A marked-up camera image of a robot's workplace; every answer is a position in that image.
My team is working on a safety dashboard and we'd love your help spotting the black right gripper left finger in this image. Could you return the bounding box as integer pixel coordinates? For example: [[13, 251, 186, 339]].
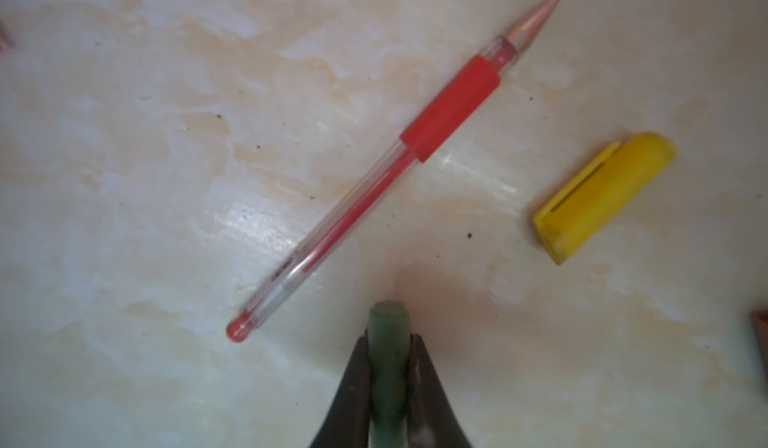
[[309, 335, 371, 448]]

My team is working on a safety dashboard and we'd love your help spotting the yellow pen cap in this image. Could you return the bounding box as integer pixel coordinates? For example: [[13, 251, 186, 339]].
[[532, 131, 676, 265]]

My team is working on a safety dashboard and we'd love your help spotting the red gel pen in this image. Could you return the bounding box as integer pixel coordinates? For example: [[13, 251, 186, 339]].
[[226, 0, 561, 343]]

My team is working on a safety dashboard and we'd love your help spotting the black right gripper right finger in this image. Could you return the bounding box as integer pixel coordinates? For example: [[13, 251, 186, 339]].
[[407, 334, 472, 448]]

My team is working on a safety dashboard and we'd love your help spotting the green pen cap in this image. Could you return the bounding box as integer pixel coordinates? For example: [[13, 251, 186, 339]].
[[366, 300, 411, 447]]

